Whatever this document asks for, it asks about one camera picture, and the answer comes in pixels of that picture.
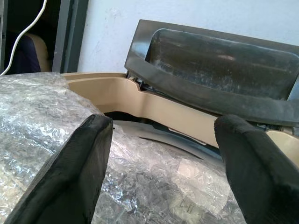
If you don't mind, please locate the white cable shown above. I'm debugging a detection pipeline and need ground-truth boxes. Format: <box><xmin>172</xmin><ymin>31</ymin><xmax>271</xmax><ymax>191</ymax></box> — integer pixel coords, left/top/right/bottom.
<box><xmin>0</xmin><ymin>0</ymin><xmax>48</xmax><ymax>76</ymax></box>

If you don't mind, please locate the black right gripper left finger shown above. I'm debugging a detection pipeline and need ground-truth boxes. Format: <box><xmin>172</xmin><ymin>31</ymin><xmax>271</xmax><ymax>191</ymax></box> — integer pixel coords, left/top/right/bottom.
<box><xmin>4</xmin><ymin>113</ymin><xmax>114</xmax><ymax>224</ymax></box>

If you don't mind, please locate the dark grey washer lid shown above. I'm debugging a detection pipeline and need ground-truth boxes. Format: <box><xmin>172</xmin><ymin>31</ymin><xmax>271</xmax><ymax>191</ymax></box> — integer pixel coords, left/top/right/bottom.
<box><xmin>124</xmin><ymin>19</ymin><xmax>299</xmax><ymax>128</ymax></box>

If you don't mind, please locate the grey door frame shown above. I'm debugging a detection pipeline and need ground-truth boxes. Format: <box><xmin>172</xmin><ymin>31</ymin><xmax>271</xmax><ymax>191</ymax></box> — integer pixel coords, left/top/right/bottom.
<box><xmin>51</xmin><ymin>0</ymin><xmax>90</xmax><ymax>74</ymax></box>

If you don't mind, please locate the clear bubble wrap sheet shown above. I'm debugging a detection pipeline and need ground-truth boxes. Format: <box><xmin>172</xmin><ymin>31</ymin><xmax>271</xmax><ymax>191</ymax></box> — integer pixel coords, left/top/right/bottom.
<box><xmin>0</xmin><ymin>72</ymin><xmax>246</xmax><ymax>224</ymax></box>

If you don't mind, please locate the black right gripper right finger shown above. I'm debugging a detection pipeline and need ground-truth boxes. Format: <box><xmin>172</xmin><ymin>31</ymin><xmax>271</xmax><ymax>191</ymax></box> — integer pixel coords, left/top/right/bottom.
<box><xmin>214</xmin><ymin>114</ymin><xmax>299</xmax><ymax>224</ymax></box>

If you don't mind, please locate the beige chair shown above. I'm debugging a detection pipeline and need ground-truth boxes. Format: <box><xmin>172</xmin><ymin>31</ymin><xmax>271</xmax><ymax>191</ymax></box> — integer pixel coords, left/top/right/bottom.
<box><xmin>23</xmin><ymin>32</ymin><xmax>52</xmax><ymax>72</ymax></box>

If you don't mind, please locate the beige top-load washing machine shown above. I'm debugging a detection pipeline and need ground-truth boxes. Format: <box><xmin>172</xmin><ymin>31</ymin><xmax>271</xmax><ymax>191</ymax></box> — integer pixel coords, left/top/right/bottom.
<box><xmin>61</xmin><ymin>72</ymin><xmax>299</xmax><ymax>168</ymax></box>

